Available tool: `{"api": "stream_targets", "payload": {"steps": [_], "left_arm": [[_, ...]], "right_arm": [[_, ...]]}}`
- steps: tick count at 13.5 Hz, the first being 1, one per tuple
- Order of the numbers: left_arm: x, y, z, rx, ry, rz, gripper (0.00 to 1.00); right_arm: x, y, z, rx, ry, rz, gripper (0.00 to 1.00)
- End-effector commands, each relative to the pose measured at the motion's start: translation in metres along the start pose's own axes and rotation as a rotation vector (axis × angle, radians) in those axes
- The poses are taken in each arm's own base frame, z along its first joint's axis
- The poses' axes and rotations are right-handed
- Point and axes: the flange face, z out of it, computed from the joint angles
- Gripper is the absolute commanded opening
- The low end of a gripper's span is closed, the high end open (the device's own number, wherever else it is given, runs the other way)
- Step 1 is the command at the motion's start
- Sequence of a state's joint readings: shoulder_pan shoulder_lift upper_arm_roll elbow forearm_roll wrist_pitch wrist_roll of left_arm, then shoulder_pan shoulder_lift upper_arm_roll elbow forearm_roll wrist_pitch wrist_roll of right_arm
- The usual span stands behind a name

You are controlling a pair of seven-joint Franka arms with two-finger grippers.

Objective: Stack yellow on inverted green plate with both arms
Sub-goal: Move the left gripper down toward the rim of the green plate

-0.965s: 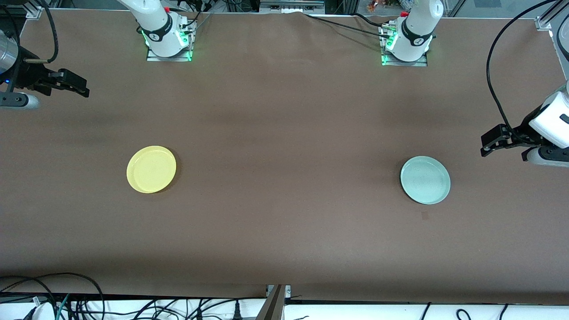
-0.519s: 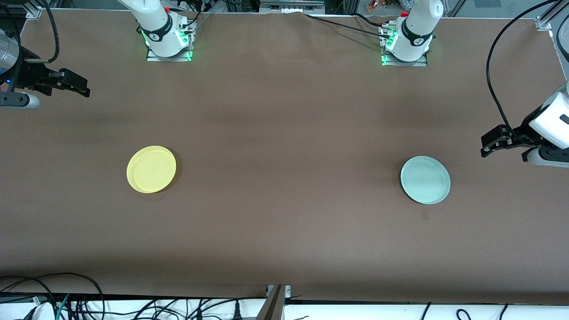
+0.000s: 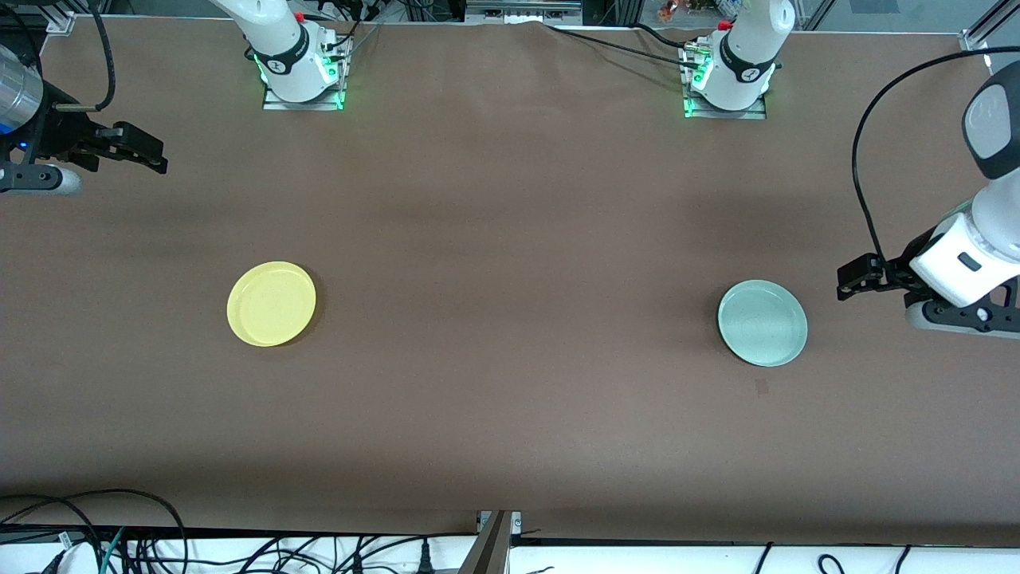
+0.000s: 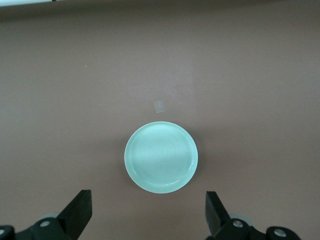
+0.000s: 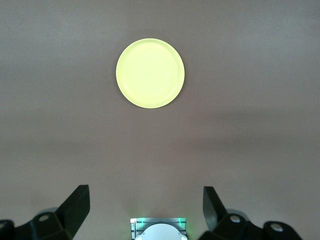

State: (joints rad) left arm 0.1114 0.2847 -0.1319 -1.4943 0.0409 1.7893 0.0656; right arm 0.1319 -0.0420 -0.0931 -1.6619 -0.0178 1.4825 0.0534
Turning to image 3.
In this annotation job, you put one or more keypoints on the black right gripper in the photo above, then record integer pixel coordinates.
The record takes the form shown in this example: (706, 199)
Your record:
(62, 131)

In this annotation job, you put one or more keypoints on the brown table cover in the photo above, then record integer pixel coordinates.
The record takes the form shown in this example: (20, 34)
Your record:
(510, 414)

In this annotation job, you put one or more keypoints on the black power plug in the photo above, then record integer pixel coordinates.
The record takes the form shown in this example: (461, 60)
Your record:
(425, 558)

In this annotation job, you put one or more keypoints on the grey metal rail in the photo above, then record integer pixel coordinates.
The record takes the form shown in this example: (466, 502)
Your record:
(518, 12)

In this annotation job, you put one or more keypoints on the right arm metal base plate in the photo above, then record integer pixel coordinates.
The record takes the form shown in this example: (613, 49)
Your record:
(275, 104)

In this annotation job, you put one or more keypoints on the aluminium corner post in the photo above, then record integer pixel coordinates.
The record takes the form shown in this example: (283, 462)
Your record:
(984, 28)

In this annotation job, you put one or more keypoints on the white lower shelf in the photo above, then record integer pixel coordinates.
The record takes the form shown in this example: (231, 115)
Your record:
(637, 562)

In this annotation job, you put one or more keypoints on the yellow plate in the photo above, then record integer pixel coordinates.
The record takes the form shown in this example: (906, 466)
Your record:
(271, 304)

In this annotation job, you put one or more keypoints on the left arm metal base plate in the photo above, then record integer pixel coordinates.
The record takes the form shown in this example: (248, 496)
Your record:
(753, 113)

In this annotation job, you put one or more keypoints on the aluminium frame profile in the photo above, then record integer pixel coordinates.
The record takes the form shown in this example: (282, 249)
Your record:
(492, 550)

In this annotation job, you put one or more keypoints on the pale green plate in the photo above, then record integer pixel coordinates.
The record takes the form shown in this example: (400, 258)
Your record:
(763, 323)

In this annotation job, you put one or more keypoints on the aluminium corner bracket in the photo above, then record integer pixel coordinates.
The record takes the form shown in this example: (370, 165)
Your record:
(60, 22)

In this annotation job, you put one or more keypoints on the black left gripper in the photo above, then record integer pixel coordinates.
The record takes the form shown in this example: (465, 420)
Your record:
(899, 271)

